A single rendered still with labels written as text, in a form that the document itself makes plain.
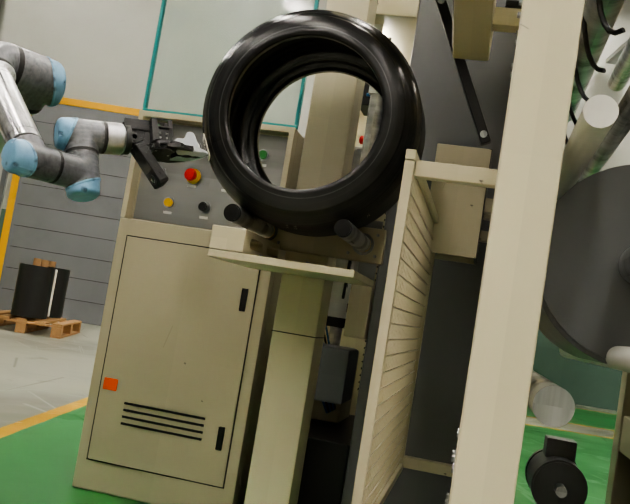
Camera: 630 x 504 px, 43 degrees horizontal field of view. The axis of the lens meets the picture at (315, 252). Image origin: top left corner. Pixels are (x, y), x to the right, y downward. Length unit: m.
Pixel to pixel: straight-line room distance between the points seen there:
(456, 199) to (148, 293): 1.08
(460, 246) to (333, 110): 0.55
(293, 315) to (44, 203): 9.83
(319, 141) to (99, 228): 9.47
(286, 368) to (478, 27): 1.06
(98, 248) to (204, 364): 9.11
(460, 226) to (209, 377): 0.96
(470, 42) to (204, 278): 1.11
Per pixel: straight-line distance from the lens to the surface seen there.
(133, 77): 12.06
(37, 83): 2.16
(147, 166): 1.96
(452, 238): 2.20
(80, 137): 1.91
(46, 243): 11.92
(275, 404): 2.33
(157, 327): 2.70
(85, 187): 1.86
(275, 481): 2.36
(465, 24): 2.19
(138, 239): 2.74
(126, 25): 12.31
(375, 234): 2.26
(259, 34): 2.08
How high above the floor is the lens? 0.70
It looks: 4 degrees up
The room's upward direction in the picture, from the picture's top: 9 degrees clockwise
